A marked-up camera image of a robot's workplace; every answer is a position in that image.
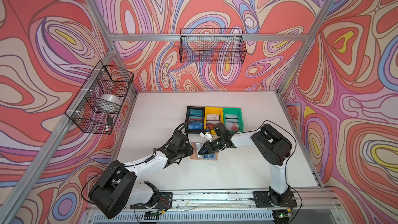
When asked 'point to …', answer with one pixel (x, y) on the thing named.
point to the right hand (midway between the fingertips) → (201, 155)
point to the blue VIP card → (195, 125)
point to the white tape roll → (112, 98)
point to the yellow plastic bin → (208, 110)
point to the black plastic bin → (195, 120)
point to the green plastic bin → (232, 119)
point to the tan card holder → (195, 156)
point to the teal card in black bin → (195, 112)
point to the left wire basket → (96, 107)
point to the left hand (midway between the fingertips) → (194, 148)
